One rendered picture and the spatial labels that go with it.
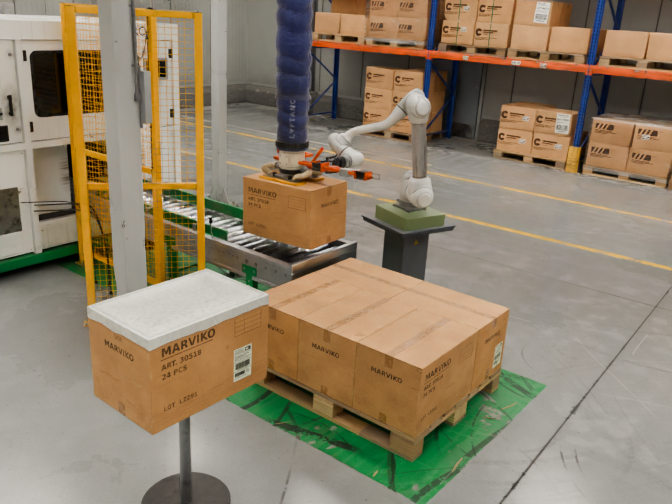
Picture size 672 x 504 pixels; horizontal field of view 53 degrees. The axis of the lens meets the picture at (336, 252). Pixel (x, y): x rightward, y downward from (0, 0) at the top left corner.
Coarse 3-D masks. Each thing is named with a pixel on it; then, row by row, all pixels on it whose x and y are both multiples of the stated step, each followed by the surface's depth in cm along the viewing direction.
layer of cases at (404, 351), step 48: (288, 288) 412; (336, 288) 416; (384, 288) 421; (432, 288) 425; (288, 336) 382; (336, 336) 359; (384, 336) 358; (432, 336) 361; (480, 336) 376; (336, 384) 367; (384, 384) 345; (432, 384) 342
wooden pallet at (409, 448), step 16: (272, 384) 406; (480, 384) 396; (496, 384) 416; (304, 400) 391; (320, 400) 378; (336, 400) 370; (464, 400) 381; (336, 416) 377; (352, 416) 378; (368, 416) 358; (448, 416) 369; (464, 416) 388; (368, 432) 365; (384, 432) 365; (400, 432) 346; (400, 448) 348; (416, 448) 346
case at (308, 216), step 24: (264, 192) 454; (288, 192) 441; (312, 192) 430; (336, 192) 452; (264, 216) 459; (288, 216) 446; (312, 216) 436; (336, 216) 458; (288, 240) 451; (312, 240) 442
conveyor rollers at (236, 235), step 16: (144, 192) 597; (176, 208) 559; (192, 208) 561; (224, 224) 531; (240, 224) 532; (240, 240) 497; (256, 240) 498; (272, 240) 498; (272, 256) 463; (288, 256) 463; (304, 256) 474
